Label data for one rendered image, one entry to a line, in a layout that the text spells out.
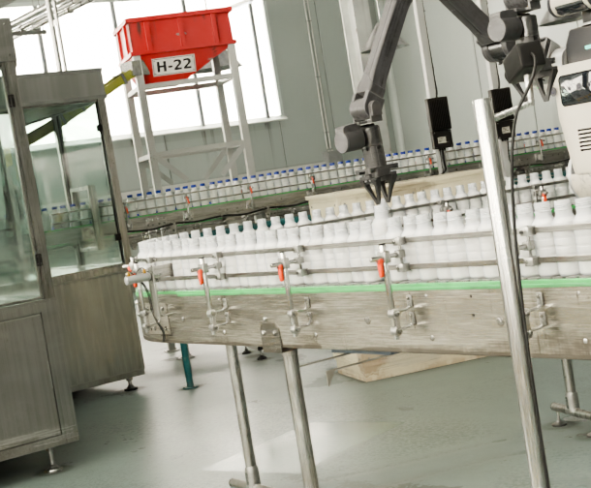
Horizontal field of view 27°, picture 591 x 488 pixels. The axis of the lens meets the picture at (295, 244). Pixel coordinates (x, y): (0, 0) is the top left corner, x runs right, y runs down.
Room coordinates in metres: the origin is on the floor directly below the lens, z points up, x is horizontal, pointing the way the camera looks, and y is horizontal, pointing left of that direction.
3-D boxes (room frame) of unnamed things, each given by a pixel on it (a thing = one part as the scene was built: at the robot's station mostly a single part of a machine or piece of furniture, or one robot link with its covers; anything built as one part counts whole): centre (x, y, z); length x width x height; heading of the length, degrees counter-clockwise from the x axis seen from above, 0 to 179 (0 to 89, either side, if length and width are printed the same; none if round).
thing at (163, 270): (4.11, 0.50, 0.96); 0.23 x 0.10 x 0.27; 124
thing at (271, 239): (3.63, 0.07, 1.08); 0.06 x 0.06 x 0.17
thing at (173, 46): (10.34, 0.74, 1.40); 0.92 x 0.72 x 2.80; 106
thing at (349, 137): (3.17, -0.21, 1.41); 0.12 x 0.09 x 0.12; 124
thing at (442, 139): (9.59, -1.26, 1.55); 0.17 x 0.15 x 0.42; 106
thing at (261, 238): (3.68, 0.10, 1.08); 0.06 x 0.06 x 0.17
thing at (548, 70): (2.90, -0.63, 1.44); 0.07 x 0.07 x 0.09; 35
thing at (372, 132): (3.20, -0.23, 1.38); 0.07 x 0.06 x 0.07; 124
